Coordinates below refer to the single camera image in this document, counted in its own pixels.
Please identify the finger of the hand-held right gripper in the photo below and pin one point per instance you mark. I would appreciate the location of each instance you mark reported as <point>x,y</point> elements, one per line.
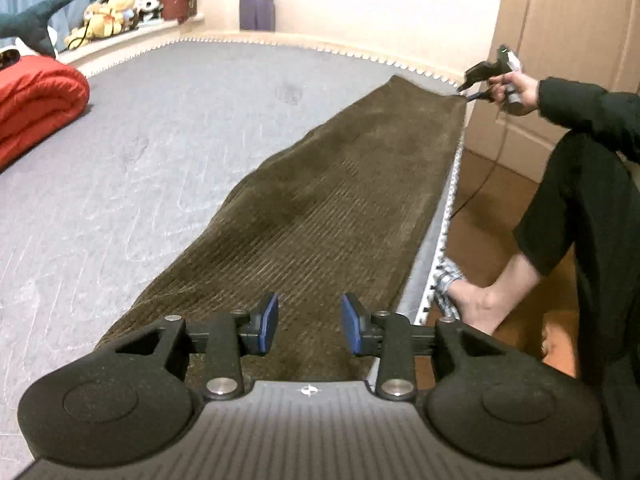
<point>477,95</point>

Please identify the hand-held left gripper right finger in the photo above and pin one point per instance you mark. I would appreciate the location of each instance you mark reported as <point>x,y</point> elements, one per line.
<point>351,324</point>

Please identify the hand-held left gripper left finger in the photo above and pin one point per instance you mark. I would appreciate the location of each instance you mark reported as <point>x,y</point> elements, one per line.
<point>269,322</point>

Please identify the person's right forearm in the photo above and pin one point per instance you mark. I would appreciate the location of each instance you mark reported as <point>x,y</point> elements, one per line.
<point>590,110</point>

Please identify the person's right hand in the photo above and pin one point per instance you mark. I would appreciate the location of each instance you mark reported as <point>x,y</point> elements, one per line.
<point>522,94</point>

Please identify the wooden door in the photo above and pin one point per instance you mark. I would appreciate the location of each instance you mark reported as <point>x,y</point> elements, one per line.
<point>570,25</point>

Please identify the plaid slipper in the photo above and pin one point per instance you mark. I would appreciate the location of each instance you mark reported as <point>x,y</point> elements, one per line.
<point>447,280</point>

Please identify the person's bare foot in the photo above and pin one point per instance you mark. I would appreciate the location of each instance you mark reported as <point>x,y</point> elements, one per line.
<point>487,300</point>

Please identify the person's black trouser leg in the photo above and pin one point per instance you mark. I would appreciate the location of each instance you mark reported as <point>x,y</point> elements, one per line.
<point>590,240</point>

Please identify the grey mattress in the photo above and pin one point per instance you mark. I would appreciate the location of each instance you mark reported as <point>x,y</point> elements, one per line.
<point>150,170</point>

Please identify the white window sill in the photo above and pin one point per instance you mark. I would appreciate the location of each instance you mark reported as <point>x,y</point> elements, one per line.
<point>130,35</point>

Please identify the red folded blanket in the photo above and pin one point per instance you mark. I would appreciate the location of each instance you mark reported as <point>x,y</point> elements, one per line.
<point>35,97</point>

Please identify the panda plush toy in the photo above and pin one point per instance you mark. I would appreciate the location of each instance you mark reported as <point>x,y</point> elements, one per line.
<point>148,6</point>

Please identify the yellow plush toy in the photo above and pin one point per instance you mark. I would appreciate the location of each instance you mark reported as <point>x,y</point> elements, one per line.
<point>102,17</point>

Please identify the blue shark plush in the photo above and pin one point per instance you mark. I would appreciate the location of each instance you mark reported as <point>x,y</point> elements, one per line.
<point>32,20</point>

